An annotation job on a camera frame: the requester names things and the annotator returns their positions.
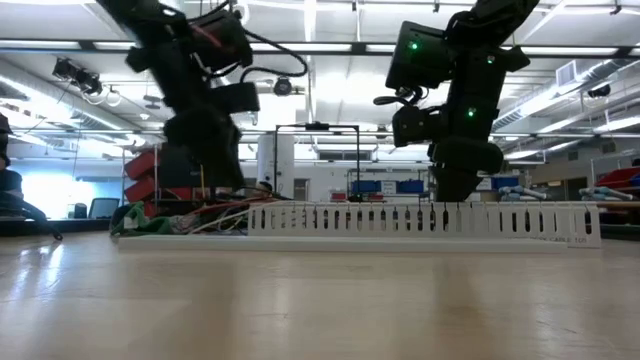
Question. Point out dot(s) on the small black fixture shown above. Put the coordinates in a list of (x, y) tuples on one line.
[(599, 91)]

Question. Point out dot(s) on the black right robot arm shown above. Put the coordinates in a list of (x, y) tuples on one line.
[(500, 20)]

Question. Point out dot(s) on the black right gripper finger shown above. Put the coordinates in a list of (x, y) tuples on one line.
[(455, 187)]

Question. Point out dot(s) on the long strip light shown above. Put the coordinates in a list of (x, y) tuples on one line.
[(325, 47), (575, 51)]

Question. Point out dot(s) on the red storage bin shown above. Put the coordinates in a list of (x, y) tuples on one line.
[(140, 190), (142, 165)]

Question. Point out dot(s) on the wooden bench board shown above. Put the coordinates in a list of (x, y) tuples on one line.
[(620, 204)]

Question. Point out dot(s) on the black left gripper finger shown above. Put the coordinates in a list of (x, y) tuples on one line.
[(222, 170)]

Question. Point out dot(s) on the black monitor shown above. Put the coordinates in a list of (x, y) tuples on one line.
[(175, 170)]

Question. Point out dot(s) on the blue storage bin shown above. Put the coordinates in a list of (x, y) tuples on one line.
[(367, 187), (507, 183), (411, 187)]

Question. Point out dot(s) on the black mounted camera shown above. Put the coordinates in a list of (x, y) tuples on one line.
[(282, 86), (80, 77)]

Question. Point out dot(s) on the large red bin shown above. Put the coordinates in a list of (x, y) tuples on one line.
[(617, 177)]

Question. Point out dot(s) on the white air vent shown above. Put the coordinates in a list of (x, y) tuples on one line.
[(566, 74)]

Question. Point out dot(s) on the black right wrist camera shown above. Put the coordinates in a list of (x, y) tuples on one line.
[(417, 55)]

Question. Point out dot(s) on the white blue roll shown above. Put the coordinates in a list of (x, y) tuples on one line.
[(602, 192), (522, 192)]

